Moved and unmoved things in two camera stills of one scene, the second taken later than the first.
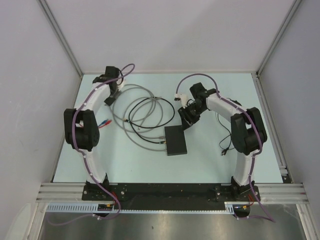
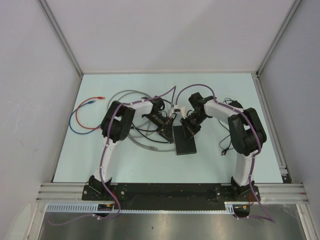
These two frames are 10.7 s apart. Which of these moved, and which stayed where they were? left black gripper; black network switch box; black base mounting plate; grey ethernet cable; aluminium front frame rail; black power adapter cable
Moved: grey ethernet cable; black network switch box; left black gripper
Stayed: black power adapter cable; black base mounting plate; aluminium front frame rail
